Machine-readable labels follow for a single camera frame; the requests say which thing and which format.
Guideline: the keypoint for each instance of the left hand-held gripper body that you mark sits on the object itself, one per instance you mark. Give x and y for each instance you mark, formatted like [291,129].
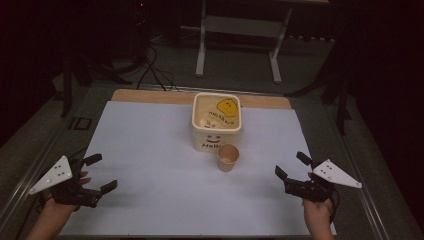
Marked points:
[55,175]

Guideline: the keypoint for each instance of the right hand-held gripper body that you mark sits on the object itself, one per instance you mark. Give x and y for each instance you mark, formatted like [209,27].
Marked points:
[335,175]

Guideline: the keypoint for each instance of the brown paper cup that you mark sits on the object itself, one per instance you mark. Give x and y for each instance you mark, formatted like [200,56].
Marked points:
[227,163]

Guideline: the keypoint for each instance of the cream square bin smiley face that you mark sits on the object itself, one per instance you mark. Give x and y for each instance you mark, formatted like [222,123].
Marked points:
[200,133]

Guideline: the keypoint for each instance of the person's left hand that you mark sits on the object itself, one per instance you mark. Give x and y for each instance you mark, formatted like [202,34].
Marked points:
[58,208]

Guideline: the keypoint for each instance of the person's right hand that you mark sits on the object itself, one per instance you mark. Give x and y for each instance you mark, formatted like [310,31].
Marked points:
[316,213]

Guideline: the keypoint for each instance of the black floor socket plate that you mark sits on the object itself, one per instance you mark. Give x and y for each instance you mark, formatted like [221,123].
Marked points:
[80,123]

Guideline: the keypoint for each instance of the white table mat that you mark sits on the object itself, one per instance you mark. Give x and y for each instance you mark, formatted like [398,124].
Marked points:
[150,166]

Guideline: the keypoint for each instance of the black stand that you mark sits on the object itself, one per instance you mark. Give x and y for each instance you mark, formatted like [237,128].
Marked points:
[341,106]

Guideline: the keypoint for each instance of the clear bag yellow print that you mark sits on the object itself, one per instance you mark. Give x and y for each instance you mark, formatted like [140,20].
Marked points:
[227,107]

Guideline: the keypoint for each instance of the white metal stand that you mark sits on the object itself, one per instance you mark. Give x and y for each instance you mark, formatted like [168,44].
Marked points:
[201,50]

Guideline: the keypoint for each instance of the metal table edge rail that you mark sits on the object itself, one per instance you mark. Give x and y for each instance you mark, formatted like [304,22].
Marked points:
[363,193]
[30,176]

